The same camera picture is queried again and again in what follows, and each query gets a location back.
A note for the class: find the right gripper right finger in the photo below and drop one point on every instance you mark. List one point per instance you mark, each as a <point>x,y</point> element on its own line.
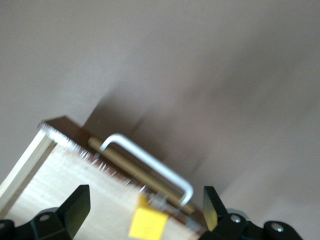
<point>225,227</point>

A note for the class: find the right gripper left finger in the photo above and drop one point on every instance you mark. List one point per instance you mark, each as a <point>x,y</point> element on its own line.
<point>62,220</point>

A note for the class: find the light wood drawer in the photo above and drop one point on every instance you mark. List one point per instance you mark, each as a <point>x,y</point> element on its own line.
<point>75,180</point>

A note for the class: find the yellow cube block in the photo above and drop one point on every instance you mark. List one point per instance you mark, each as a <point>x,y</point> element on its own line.
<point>147,225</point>

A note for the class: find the brown table cover sheet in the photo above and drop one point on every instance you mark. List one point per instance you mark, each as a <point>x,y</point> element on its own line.
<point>160,50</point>

